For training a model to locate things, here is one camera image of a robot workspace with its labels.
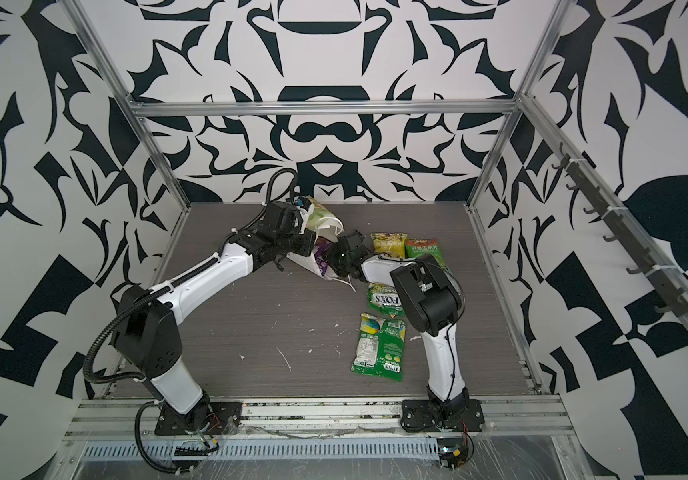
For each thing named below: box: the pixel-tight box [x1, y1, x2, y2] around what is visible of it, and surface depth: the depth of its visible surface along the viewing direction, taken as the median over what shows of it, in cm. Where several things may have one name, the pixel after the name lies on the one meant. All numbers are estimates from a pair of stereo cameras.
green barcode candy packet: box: [350, 313, 406, 382], surface depth 85 cm
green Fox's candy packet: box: [366, 282, 405, 319], surface depth 93 cm
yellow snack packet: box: [370, 232, 408, 259], surface depth 104 cm
